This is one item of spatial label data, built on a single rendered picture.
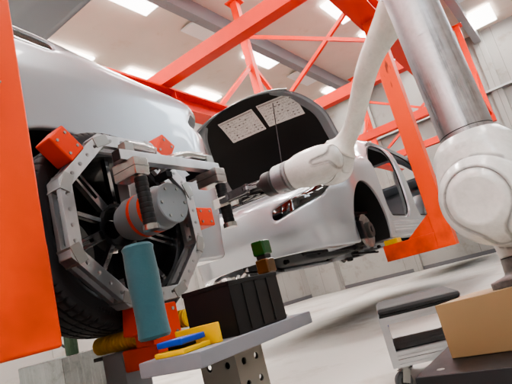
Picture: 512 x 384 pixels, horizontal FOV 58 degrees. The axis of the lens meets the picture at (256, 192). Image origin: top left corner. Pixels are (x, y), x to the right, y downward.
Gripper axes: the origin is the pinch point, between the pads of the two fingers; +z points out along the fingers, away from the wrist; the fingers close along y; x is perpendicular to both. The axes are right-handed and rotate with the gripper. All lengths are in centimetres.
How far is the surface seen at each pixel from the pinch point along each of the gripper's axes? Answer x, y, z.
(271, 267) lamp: -24.9, -13.0, -19.3
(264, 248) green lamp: -19.6, -13.9, -19.2
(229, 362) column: -43, -40, -21
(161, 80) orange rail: 244, 275, 250
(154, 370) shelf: -40, -54, -13
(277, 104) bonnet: 146, 275, 109
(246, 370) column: -46, -38, -22
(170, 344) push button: -36, -53, -18
